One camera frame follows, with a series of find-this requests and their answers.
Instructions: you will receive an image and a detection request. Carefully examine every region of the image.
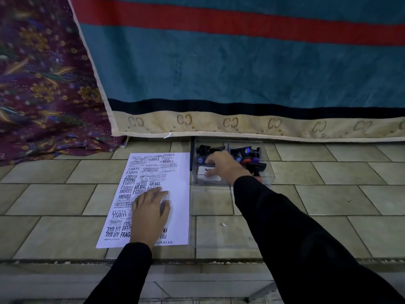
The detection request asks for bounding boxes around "person's left hand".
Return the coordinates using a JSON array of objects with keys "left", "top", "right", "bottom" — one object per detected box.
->
[{"left": 129, "top": 187, "right": 171, "bottom": 249}]

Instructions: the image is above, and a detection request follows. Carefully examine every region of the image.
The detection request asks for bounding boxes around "person's right hand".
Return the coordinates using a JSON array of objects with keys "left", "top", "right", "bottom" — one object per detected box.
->
[{"left": 205, "top": 151, "right": 252, "bottom": 186}]

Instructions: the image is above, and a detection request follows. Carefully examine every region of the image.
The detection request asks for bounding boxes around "white stamped paper sheet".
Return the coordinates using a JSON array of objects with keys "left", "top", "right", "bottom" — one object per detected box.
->
[{"left": 96, "top": 152, "right": 190, "bottom": 249}]

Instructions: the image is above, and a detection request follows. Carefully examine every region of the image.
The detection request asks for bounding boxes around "person's right forearm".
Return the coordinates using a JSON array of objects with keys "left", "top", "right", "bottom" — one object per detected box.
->
[{"left": 233, "top": 175, "right": 405, "bottom": 304}]

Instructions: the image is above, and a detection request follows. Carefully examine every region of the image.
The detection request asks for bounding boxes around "person's left forearm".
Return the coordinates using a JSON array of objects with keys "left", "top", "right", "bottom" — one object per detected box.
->
[{"left": 84, "top": 242, "right": 153, "bottom": 304}]

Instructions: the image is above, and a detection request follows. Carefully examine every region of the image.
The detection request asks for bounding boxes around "white ink pad box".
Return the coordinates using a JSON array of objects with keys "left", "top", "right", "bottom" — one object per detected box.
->
[{"left": 197, "top": 166, "right": 222, "bottom": 183}]

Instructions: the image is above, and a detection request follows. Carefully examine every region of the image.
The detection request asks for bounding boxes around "pile of black stamps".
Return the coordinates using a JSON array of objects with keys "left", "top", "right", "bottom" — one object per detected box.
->
[{"left": 196, "top": 144, "right": 267, "bottom": 181}]

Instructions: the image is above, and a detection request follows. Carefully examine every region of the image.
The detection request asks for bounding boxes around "clear plastic box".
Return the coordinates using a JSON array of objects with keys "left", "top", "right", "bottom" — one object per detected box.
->
[{"left": 191, "top": 139, "right": 276, "bottom": 187}]

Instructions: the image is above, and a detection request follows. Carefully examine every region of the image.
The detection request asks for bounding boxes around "teal blanket with red stripe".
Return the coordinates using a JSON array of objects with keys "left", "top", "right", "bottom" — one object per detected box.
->
[{"left": 67, "top": 0, "right": 405, "bottom": 143}]

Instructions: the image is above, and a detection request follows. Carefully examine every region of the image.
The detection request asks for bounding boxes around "clear plastic lid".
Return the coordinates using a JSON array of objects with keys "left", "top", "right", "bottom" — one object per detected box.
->
[{"left": 153, "top": 280, "right": 279, "bottom": 304}]

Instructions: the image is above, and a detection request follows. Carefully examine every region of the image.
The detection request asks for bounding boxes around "purple floral cloth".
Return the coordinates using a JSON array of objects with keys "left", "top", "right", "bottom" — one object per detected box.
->
[{"left": 0, "top": 0, "right": 128, "bottom": 166}]

